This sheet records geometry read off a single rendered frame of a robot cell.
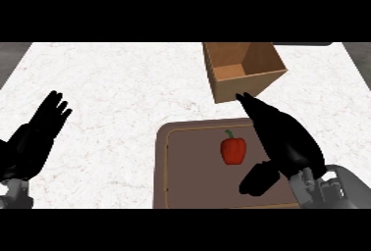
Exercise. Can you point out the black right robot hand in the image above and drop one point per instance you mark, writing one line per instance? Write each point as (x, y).
(284, 140)

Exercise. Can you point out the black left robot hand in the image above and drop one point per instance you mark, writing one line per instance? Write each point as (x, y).
(34, 143)

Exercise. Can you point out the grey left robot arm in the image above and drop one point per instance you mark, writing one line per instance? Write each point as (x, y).
(15, 194)

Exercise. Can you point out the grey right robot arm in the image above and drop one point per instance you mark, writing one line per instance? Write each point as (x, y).
(328, 189)

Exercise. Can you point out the red bell pepper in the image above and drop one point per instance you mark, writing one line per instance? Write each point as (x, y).
(234, 148)

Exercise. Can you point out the brown tray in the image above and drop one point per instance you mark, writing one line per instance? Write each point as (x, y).
(207, 170)

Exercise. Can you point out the cardboard box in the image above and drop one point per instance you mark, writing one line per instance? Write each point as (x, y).
(244, 70)

